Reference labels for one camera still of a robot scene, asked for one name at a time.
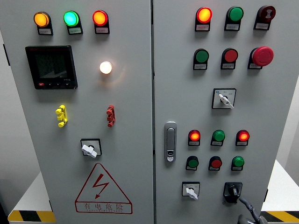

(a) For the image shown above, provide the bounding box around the black-handle turn switch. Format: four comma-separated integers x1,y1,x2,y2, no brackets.
222,182,243,204

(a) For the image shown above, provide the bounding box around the black yellow striped tape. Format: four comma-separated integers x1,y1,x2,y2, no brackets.
8,210,57,224
260,211,299,224

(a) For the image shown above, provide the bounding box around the small green domed lamp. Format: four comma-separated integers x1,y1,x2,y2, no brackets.
212,129,226,142
231,156,245,168

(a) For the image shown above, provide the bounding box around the small red push button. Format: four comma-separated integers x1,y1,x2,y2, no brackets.
208,156,223,168

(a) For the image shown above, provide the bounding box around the small red indicator lamp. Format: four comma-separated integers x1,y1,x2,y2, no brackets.
188,129,201,142
236,129,250,142

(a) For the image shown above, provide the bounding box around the small green push button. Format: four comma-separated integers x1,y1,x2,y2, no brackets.
186,155,199,168

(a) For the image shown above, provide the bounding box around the silver door lock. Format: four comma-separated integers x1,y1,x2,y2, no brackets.
164,121,178,163

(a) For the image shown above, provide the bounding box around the pale grey cabinet door with lock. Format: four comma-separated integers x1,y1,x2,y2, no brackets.
152,0,299,224

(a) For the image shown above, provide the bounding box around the large red stop button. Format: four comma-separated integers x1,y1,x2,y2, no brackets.
249,46,274,67

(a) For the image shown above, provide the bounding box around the red warning triangle sticker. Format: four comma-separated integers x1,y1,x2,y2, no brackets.
74,162,133,215

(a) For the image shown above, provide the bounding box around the large red push button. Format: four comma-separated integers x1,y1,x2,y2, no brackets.
221,48,239,63

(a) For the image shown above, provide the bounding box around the pale grey cabinet door with display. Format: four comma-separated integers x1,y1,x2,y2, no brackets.
0,0,154,224

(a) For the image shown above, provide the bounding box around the large green push button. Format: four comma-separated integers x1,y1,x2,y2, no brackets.
193,48,210,64

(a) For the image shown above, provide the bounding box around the large dark green lamp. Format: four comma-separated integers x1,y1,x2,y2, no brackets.
226,6,244,23

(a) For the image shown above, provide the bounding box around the dark red buzzer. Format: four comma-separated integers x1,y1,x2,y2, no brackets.
256,5,277,23

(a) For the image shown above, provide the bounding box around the large red lamp lit orange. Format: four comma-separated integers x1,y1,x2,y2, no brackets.
196,7,213,24

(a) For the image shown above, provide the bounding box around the white glowing lamp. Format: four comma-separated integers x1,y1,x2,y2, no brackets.
99,61,113,75

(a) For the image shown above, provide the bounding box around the large red lamp beside green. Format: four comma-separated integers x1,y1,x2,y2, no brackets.
92,10,109,27

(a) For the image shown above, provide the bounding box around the black digital display meter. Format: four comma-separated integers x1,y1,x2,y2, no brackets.
25,45,78,90

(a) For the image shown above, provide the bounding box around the large lit green lamp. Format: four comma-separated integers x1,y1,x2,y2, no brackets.
63,10,81,28

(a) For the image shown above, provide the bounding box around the large yellow indicator lamp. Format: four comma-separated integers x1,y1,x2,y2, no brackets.
33,11,51,28

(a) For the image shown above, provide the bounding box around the small white-handle labelled turn switch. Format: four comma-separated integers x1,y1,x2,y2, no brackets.
181,182,200,201

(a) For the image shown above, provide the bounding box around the large white-handle turn switch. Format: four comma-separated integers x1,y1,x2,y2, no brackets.
211,88,237,110

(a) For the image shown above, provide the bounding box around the small red handle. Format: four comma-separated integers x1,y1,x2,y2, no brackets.
106,105,116,128

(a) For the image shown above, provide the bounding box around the white-handle switch on plain plate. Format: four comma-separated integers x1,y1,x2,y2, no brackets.
80,138,102,159

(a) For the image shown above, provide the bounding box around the small yellow handle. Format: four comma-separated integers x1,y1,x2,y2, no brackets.
55,105,68,128

